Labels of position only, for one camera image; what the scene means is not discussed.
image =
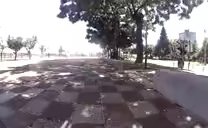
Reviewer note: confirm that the pale road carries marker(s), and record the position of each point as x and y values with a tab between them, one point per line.
200	69

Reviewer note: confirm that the pale tall building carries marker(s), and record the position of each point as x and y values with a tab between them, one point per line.
188	38

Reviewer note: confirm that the large tree with thick trunk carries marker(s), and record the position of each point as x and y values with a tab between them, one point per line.
139	46

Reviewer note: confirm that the pale open pavement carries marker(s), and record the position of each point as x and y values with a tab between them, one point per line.
8	64

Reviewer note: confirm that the small distant tree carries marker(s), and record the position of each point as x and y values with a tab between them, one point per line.
60	50
42	50

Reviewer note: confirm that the small thin tree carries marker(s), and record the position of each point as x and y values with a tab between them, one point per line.
1	47

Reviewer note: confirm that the small dark tree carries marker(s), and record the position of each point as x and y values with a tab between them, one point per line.
181	61

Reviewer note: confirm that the group of dark trees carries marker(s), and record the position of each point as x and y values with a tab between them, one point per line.
108	30

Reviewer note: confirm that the robot's own part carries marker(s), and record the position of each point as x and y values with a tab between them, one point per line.
135	126
64	124

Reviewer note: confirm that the thin dark pole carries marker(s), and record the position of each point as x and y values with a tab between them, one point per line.
145	50

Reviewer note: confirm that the grass strip under trees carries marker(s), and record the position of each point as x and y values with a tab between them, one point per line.
132	64

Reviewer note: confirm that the small round tree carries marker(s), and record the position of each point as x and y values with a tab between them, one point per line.
30	43
15	44

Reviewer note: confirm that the tall conifer tree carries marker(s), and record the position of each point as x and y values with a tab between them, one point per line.
163	43

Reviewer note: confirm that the checkered paved path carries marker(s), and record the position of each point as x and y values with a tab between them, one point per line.
92	96

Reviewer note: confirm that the smooth grey paved strip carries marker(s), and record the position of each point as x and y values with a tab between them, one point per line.
192	93

